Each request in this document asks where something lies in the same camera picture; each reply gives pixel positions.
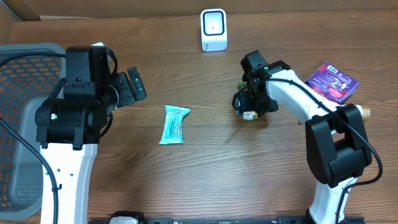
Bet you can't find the green juice pouch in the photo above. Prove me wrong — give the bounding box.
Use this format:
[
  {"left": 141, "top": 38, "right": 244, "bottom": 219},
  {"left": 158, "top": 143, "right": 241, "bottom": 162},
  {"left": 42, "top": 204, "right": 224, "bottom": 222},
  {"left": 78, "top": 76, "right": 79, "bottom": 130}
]
[{"left": 235, "top": 80, "right": 259, "bottom": 120}]

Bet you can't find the teal snack packet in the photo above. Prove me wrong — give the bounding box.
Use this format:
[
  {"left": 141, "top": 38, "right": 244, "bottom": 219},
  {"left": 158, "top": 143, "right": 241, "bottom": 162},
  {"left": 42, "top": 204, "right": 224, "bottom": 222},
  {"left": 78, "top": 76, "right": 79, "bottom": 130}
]
[{"left": 159, "top": 105, "right": 190, "bottom": 145}]

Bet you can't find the red purple snack packet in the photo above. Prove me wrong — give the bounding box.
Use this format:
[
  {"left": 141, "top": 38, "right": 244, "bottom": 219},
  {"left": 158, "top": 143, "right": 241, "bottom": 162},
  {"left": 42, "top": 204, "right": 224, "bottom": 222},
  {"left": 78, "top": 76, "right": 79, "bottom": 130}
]
[{"left": 305, "top": 62, "right": 359, "bottom": 105}]

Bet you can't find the white tube with gold cap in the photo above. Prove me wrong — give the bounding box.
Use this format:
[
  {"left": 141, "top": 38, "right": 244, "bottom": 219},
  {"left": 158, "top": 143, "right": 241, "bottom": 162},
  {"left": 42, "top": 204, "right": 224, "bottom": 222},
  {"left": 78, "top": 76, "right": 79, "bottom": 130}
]
[{"left": 356, "top": 105, "right": 371, "bottom": 122}]

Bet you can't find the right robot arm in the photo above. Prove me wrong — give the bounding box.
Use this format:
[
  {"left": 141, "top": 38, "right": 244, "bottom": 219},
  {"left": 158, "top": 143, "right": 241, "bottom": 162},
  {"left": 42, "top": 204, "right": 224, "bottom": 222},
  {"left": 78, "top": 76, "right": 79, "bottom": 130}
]
[{"left": 232, "top": 50, "right": 371, "bottom": 223}]

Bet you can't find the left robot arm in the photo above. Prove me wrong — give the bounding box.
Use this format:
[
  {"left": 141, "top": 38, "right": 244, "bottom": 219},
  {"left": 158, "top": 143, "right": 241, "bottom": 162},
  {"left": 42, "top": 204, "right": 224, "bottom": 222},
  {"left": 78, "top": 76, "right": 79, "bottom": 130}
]
[{"left": 35, "top": 45, "right": 147, "bottom": 223}]

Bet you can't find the white barcode scanner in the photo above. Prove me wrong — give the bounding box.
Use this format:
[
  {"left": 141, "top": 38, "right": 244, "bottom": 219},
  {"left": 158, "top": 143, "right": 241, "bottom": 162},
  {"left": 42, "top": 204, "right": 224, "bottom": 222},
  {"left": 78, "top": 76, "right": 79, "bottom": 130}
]
[{"left": 200, "top": 8, "right": 228, "bottom": 52}]

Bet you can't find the grey plastic basket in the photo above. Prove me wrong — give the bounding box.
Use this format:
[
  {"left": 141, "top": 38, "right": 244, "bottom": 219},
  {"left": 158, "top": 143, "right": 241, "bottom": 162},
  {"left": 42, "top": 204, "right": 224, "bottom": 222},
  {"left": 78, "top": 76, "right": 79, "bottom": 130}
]
[{"left": 0, "top": 42, "right": 68, "bottom": 222}]

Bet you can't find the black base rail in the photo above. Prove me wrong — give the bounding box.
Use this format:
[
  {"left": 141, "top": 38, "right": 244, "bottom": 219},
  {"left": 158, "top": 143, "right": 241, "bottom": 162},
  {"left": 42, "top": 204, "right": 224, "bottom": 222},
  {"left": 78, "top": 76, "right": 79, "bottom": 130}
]
[{"left": 88, "top": 210, "right": 364, "bottom": 224}]

